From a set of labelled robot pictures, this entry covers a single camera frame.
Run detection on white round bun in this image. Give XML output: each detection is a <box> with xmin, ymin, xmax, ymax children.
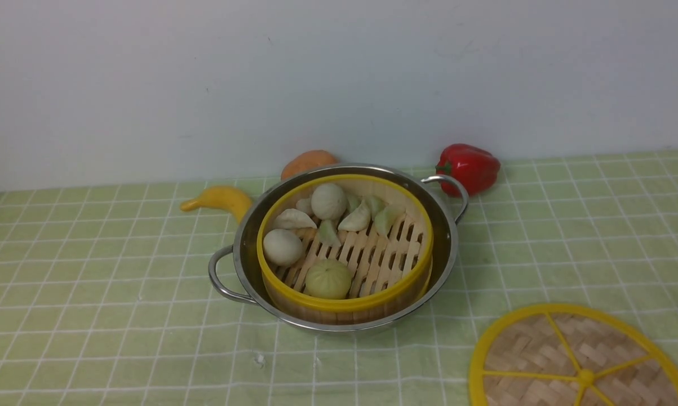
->
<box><xmin>263</xmin><ymin>229</ymin><xmax>304</xmax><ymax>267</ymax></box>
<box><xmin>311</xmin><ymin>183</ymin><xmax>348</xmax><ymax>220</ymax></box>

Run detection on bamboo steamer basket yellow rim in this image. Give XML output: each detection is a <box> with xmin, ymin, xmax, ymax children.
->
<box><xmin>256</xmin><ymin>173</ymin><xmax>434</xmax><ymax>325</ymax></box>

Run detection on green round bun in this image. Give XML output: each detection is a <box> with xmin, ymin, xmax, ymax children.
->
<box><xmin>304</xmin><ymin>259</ymin><xmax>353</xmax><ymax>300</ymax></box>

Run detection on pale green dumpling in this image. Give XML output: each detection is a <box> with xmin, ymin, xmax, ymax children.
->
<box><xmin>362</xmin><ymin>195</ymin><xmax>386</xmax><ymax>219</ymax></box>
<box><xmin>373</xmin><ymin>205</ymin><xmax>405</xmax><ymax>237</ymax></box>
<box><xmin>317</xmin><ymin>219</ymin><xmax>342</xmax><ymax>248</ymax></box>

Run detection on green checkered tablecloth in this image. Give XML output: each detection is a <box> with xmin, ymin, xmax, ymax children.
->
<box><xmin>0</xmin><ymin>152</ymin><xmax>678</xmax><ymax>405</ymax></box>

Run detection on white folded dumpling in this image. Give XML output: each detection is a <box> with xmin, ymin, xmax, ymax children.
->
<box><xmin>273</xmin><ymin>208</ymin><xmax>317</xmax><ymax>230</ymax></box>
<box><xmin>337</xmin><ymin>200</ymin><xmax>372</xmax><ymax>233</ymax></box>

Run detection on orange round fruit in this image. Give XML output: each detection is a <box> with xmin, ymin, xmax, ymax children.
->
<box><xmin>280</xmin><ymin>149</ymin><xmax>339</xmax><ymax>181</ymax></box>

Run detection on red bell pepper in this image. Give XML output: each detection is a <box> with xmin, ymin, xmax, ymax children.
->
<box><xmin>436</xmin><ymin>143</ymin><xmax>501</xmax><ymax>196</ymax></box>

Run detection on woven bamboo steamer lid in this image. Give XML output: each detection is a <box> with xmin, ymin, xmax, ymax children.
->
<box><xmin>467</xmin><ymin>303</ymin><xmax>678</xmax><ymax>405</ymax></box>

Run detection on yellow banana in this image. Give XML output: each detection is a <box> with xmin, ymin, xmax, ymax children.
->
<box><xmin>180</xmin><ymin>186</ymin><xmax>253</xmax><ymax>223</ymax></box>

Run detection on stainless steel two-handled pot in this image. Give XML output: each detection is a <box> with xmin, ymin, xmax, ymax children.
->
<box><xmin>208</xmin><ymin>164</ymin><xmax>468</xmax><ymax>334</ymax></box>

